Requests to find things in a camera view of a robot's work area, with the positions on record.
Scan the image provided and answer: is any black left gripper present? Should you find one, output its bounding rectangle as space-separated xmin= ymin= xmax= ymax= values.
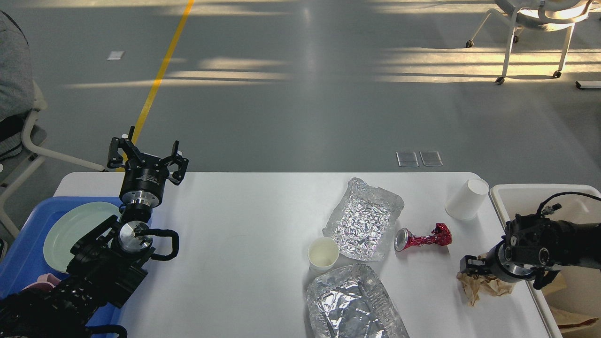
xmin=107 ymin=126 xmax=189 ymax=208

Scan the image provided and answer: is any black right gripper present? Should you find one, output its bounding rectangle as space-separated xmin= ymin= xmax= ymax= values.
xmin=459 ymin=242 xmax=535 ymax=283

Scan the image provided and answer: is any brown paper ball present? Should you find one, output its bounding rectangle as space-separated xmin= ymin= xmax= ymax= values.
xmin=456 ymin=258 xmax=515 ymax=307

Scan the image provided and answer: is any crushed red soda can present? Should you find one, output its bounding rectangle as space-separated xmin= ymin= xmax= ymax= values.
xmin=393 ymin=223 xmax=453 ymax=252

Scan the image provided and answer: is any translucent plastic cup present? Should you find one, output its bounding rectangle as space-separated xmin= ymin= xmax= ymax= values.
xmin=445 ymin=179 xmax=489 ymax=221

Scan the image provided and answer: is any light green plate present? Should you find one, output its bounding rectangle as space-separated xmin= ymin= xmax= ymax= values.
xmin=43 ymin=201 xmax=119 ymax=273

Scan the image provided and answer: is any brown paper bag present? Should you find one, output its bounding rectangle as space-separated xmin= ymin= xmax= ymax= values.
xmin=542 ymin=271 xmax=600 ymax=334

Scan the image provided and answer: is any pink mug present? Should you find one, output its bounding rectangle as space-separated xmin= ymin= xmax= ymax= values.
xmin=22 ymin=273 xmax=62 ymax=292

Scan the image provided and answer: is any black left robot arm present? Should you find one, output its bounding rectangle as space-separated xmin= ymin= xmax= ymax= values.
xmin=1 ymin=127 xmax=189 ymax=338

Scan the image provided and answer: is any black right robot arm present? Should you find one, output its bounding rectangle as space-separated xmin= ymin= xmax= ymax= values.
xmin=460 ymin=198 xmax=601 ymax=290

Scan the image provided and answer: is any white plastic bin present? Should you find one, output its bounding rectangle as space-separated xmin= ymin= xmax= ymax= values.
xmin=490 ymin=184 xmax=601 ymax=338

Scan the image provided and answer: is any white floor marker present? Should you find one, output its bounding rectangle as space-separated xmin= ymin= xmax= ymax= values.
xmin=107 ymin=51 xmax=125 ymax=61

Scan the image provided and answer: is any clear floor plate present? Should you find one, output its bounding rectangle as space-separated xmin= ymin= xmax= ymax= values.
xmin=396 ymin=151 xmax=419 ymax=168
xmin=419 ymin=151 xmax=444 ymax=167

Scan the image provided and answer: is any crumpled foil upper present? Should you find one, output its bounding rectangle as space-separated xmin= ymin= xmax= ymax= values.
xmin=322 ymin=177 xmax=404 ymax=261

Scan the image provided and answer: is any white chair left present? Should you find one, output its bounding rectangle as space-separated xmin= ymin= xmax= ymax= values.
xmin=0 ymin=83 xmax=107 ymax=239

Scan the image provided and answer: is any foil container lower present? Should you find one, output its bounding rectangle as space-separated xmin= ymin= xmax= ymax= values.
xmin=306 ymin=263 xmax=409 ymax=338

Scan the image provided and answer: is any person in grey sweater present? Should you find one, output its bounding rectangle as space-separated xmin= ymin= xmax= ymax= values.
xmin=0 ymin=11 xmax=34 ymax=161

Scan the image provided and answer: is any white paper cup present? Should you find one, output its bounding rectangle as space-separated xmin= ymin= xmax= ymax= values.
xmin=308 ymin=236 xmax=339 ymax=272

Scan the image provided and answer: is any blue plastic tray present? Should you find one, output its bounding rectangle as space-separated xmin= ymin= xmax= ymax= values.
xmin=0 ymin=196 xmax=141 ymax=338

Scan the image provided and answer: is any white office chair right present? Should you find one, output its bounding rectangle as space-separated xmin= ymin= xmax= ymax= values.
xmin=465 ymin=0 xmax=594 ymax=85

